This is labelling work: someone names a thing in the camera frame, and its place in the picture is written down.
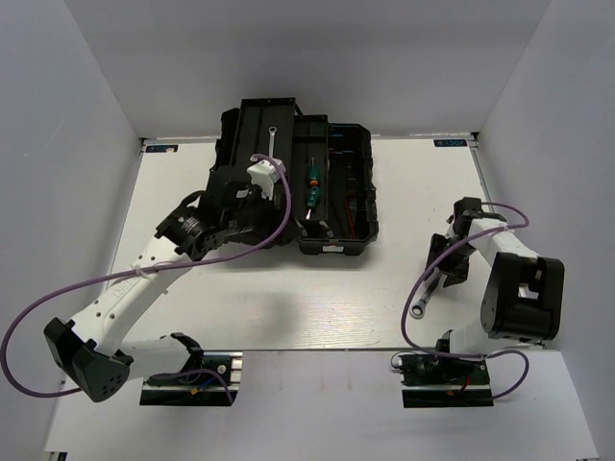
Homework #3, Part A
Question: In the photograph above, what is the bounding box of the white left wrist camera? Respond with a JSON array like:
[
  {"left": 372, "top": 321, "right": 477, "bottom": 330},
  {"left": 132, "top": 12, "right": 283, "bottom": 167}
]
[{"left": 247, "top": 158, "right": 285, "bottom": 201}]

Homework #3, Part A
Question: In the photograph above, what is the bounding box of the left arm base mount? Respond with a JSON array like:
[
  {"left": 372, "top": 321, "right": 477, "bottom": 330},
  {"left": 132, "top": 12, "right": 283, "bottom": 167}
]
[{"left": 139, "top": 352, "right": 243, "bottom": 407}]

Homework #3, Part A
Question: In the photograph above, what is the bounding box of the small silver ratchet wrench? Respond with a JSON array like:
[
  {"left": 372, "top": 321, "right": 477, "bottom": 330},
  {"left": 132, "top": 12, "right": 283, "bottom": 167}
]
[{"left": 268, "top": 126, "right": 278, "bottom": 158}]

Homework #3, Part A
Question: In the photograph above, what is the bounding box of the green screwdriver orange cap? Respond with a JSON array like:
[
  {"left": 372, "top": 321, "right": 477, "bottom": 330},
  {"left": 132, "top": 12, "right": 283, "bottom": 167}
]
[{"left": 307, "top": 158, "right": 321, "bottom": 187}]

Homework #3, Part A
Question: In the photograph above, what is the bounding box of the black plastic toolbox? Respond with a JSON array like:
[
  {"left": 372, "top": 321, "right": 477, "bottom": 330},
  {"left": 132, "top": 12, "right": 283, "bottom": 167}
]
[{"left": 213, "top": 97, "right": 379, "bottom": 255}]

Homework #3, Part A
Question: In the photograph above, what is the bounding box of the small green stubby screwdriver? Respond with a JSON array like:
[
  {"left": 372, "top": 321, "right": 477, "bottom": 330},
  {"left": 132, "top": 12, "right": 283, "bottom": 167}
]
[{"left": 306, "top": 186, "right": 321, "bottom": 220}]

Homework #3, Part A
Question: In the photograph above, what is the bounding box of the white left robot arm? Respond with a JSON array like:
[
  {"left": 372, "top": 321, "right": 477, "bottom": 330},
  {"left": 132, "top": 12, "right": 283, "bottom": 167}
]
[{"left": 43, "top": 160, "right": 288, "bottom": 402}]

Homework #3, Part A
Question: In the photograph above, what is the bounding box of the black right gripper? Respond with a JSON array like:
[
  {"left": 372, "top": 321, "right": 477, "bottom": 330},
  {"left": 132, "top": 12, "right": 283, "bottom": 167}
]
[{"left": 425, "top": 232, "right": 478, "bottom": 287}]

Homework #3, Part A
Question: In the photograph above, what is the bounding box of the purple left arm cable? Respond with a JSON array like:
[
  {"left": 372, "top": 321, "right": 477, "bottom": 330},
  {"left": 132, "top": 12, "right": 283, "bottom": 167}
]
[{"left": 0, "top": 153, "right": 293, "bottom": 404}]

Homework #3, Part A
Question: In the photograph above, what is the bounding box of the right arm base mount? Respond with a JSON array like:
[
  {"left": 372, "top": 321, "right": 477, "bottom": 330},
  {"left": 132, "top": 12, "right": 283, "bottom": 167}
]
[{"left": 391, "top": 352, "right": 494, "bottom": 409}]

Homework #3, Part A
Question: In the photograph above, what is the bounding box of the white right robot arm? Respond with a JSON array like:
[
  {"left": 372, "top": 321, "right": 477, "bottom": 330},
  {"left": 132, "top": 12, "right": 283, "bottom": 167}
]
[{"left": 420, "top": 197, "right": 565, "bottom": 383}]

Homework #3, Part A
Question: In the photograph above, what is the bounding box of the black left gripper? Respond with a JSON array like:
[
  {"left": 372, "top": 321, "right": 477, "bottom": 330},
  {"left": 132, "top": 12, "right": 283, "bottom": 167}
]
[{"left": 223, "top": 183, "right": 303, "bottom": 246}]

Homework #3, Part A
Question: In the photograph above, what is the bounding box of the large silver ratchet wrench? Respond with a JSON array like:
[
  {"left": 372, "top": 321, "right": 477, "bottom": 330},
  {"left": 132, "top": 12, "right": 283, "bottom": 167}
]
[{"left": 409, "top": 270, "right": 441, "bottom": 320}]

